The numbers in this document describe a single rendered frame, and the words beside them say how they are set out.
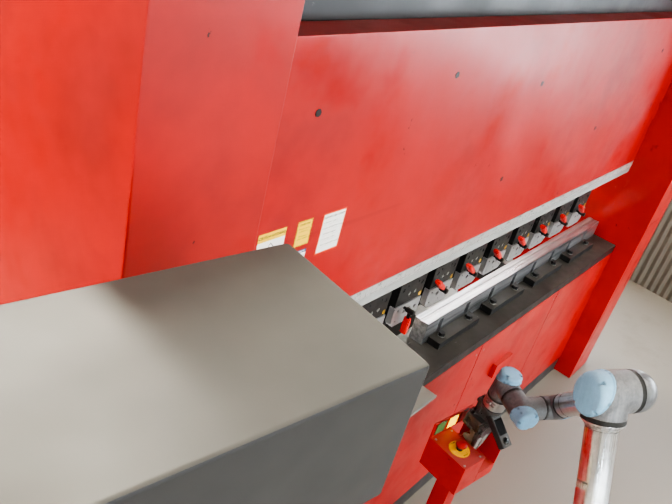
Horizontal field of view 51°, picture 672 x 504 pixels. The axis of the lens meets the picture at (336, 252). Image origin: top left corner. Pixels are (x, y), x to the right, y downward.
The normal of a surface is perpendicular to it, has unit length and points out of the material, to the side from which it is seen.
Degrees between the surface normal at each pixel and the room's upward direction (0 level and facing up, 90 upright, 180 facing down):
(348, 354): 0
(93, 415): 0
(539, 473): 0
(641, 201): 90
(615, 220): 90
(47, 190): 90
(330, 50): 90
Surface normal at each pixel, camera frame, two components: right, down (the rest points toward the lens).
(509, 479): 0.23, -0.84
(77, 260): -0.64, 0.25
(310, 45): 0.73, 0.48
